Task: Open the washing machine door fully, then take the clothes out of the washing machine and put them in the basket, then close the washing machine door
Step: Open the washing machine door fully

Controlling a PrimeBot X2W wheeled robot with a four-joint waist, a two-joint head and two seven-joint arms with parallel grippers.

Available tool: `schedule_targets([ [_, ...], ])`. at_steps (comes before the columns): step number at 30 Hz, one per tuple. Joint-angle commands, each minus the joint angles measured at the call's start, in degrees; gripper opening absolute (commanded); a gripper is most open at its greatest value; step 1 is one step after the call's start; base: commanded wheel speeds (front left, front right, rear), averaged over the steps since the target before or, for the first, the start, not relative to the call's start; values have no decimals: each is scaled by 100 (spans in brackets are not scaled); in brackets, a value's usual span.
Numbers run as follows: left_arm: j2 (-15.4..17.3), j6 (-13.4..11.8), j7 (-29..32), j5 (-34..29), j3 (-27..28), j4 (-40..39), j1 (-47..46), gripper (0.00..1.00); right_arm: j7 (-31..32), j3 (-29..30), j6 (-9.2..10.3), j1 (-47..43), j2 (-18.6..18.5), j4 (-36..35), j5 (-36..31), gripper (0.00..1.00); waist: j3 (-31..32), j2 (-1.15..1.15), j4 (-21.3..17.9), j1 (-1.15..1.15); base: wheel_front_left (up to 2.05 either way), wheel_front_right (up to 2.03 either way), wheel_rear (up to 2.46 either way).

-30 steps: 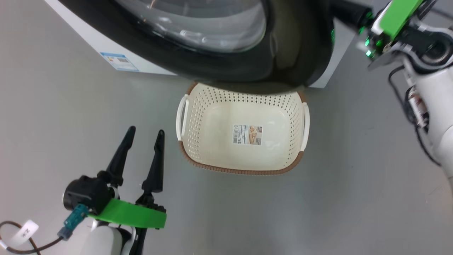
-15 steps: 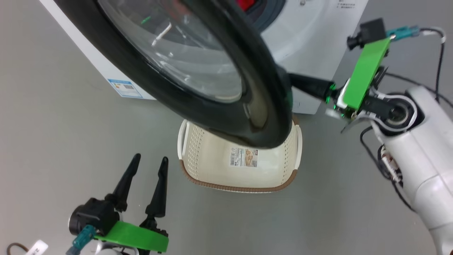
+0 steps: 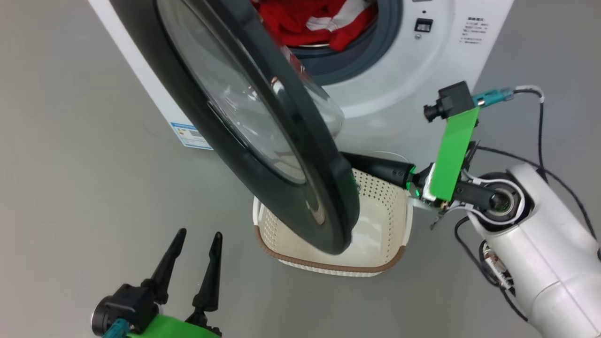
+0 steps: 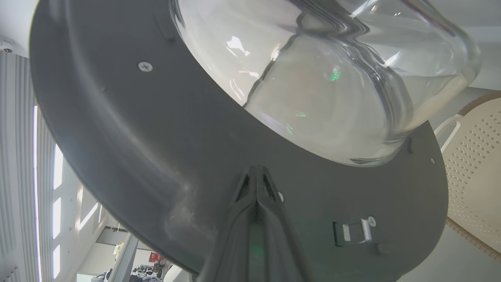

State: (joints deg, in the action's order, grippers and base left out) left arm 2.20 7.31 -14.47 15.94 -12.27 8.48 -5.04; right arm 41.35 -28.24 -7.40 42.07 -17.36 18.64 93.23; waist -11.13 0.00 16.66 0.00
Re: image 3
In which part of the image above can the green left camera mount plate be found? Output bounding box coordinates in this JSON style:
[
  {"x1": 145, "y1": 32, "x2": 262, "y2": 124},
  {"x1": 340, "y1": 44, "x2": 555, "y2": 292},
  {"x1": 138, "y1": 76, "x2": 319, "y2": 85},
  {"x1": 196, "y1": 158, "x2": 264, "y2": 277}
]
[{"x1": 127, "y1": 314, "x2": 221, "y2": 338}]

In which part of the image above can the black round glass washer door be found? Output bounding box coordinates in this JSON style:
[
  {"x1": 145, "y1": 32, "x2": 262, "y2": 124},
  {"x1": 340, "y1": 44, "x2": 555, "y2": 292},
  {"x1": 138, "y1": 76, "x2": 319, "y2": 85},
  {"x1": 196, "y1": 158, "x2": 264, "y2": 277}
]
[{"x1": 109, "y1": 0, "x2": 361, "y2": 255}]

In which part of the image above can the black cable with teal plug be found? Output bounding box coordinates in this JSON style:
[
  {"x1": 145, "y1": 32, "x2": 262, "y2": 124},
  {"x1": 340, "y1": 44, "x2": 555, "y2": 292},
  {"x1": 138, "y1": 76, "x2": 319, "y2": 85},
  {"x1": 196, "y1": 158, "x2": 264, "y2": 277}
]
[{"x1": 473, "y1": 85, "x2": 601, "y2": 261}]

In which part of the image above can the green camera mount plate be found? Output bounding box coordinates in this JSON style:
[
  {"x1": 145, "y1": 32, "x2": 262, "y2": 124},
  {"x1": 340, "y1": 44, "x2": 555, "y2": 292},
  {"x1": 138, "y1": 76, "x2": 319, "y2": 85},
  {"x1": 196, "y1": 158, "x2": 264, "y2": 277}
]
[
  {"x1": 127, "y1": 314, "x2": 221, "y2": 338},
  {"x1": 429, "y1": 107, "x2": 480, "y2": 202}
]

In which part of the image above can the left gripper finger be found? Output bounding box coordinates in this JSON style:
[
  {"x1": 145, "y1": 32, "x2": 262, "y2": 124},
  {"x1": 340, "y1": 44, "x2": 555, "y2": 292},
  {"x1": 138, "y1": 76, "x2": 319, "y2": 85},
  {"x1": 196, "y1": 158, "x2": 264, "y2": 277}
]
[
  {"x1": 141, "y1": 229, "x2": 187, "y2": 305},
  {"x1": 193, "y1": 232, "x2": 223, "y2": 313}
]

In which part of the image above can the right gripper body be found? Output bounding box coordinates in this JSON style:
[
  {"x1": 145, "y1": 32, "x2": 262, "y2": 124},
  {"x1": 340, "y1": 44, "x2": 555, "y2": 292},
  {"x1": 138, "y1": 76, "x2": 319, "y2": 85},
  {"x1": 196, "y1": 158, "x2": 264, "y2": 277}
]
[{"x1": 406, "y1": 162, "x2": 446, "y2": 213}]

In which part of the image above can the cream perforated laundry basket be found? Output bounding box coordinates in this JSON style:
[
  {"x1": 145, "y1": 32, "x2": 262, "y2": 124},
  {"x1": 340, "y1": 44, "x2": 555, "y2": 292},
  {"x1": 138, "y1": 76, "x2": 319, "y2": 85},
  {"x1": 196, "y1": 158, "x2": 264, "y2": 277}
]
[{"x1": 253, "y1": 168, "x2": 414, "y2": 277}]

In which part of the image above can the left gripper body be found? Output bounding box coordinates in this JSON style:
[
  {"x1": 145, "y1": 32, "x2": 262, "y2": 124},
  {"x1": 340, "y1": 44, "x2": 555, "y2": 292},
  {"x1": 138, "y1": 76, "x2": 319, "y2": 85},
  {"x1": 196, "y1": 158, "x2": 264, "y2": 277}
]
[{"x1": 185, "y1": 308, "x2": 222, "y2": 336}]

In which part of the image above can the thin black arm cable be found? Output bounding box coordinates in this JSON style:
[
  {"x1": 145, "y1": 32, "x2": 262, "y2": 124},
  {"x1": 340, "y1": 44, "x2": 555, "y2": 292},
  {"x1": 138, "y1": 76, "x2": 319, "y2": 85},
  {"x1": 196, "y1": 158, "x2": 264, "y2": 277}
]
[{"x1": 454, "y1": 215, "x2": 530, "y2": 323}]

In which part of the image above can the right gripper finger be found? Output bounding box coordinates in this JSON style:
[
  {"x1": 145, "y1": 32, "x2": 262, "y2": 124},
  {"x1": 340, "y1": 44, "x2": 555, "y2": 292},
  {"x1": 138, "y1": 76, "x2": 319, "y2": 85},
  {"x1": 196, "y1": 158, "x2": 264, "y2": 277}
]
[{"x1": 341, "y1": 153, "x2": 416, "y2": 189}]

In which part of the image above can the grey rubber door gasket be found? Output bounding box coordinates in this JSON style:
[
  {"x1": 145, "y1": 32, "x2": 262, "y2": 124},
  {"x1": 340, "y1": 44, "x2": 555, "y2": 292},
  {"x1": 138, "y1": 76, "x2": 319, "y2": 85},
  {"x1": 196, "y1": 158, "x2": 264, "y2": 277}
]
[{"x1": 282, "y1": 0, "x2": 404, "y2": 86}]

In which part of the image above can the white front-load washing machine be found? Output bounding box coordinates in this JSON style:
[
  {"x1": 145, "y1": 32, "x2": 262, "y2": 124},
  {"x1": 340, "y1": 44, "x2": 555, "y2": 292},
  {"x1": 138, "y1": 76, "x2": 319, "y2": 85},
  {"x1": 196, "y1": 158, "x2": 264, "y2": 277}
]
[{"x1": 88, "y1": 0, "x2": 515, "y2": 169}]

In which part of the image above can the green right camera mount plate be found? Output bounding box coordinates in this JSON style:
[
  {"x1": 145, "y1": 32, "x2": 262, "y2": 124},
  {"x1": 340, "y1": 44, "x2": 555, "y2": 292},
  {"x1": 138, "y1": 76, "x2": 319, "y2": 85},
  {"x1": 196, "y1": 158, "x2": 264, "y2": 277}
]
[{"x1": 429, "y1": 107, "x2": 480, "y2": 202}]

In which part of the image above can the blue energy label sticker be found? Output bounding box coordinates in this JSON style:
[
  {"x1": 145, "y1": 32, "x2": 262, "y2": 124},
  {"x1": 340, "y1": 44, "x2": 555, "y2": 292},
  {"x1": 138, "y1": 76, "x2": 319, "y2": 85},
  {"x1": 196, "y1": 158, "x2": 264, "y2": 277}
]
[{"x1": 170, "y1": 122, "x2": 214, "y2": 151}]

